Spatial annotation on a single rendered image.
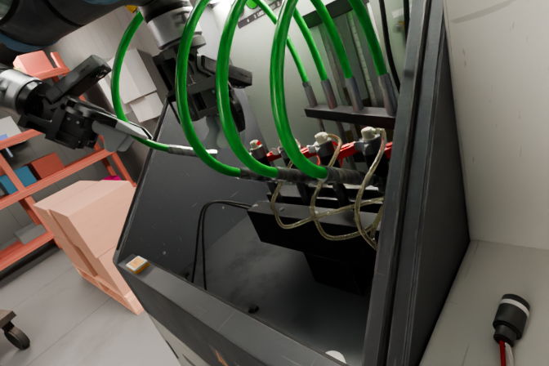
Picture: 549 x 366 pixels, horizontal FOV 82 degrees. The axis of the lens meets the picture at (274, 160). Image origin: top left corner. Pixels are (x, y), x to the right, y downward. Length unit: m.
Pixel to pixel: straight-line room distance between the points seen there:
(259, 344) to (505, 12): 0.43
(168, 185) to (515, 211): 0.71
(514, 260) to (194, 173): 0.71
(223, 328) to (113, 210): 1.95
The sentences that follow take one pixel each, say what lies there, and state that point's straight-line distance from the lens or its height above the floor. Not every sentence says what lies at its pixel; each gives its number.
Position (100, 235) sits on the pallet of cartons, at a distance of 2.37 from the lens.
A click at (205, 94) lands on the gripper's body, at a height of 1.23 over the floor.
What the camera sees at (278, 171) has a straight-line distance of 0.41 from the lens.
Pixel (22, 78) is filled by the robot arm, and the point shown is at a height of 1.36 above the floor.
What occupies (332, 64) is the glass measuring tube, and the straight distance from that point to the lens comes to 0.76.
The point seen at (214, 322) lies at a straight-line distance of 0.49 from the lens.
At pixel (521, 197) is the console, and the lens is 0.40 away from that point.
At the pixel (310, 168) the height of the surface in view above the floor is 1.12.
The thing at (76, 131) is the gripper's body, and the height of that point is 1.25.
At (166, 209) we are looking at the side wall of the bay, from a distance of 0.86.
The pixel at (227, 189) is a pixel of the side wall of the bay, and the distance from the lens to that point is 0.94.
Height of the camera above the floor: 1.25
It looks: 18 degrees down
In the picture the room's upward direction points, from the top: 22 degrees counter-clockwise
